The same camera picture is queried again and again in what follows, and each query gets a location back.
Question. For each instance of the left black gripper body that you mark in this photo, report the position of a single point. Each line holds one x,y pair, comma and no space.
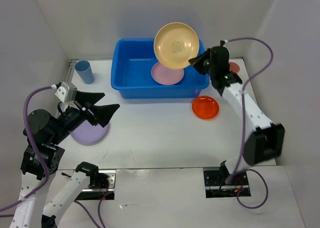
74,116

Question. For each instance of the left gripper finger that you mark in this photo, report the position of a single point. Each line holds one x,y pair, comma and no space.
85,99
103,114

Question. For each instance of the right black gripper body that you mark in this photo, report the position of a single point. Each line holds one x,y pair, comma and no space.
213,69

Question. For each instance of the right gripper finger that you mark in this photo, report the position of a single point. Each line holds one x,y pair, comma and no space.
202,60
204,68

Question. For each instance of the purple plastic plate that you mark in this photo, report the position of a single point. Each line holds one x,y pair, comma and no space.
86,134

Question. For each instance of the yellow plastic plate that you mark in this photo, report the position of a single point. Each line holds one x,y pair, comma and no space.
174,44

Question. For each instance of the pink plastic plate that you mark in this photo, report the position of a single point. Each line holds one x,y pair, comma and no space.
165,76

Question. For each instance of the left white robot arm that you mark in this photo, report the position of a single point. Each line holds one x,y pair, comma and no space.
42,157

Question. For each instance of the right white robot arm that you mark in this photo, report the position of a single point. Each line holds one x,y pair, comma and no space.
262,139

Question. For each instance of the blue plastic bin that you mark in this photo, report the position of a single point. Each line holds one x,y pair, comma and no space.
131,73

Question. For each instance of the pink plastic cup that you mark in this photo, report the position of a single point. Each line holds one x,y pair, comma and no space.
234,67

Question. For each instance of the blue plastic cup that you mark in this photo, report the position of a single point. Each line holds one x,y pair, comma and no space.
83,68

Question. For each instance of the orange plastic plate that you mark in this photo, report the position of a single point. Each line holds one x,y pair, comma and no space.
205,107

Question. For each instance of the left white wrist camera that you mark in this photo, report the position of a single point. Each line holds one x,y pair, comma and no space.
66,92

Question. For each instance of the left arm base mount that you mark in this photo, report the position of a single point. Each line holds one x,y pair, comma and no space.
104,188

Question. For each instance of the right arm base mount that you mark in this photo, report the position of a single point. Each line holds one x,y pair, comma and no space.
215,186

